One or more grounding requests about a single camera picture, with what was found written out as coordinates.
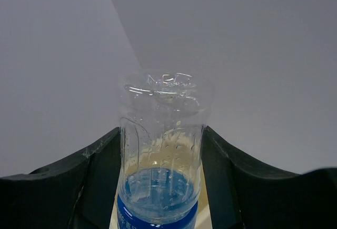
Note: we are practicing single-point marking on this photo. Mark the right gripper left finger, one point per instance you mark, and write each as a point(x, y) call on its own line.
point(77, 191)

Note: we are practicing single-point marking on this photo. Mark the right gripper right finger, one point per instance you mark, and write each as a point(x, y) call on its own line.
point(244, 192)

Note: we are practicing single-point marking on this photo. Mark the blue label bottle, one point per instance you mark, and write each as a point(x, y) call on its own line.
point(162, 118)

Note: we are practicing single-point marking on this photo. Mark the cream plastic bin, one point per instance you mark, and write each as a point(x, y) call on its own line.
point(202, 213)

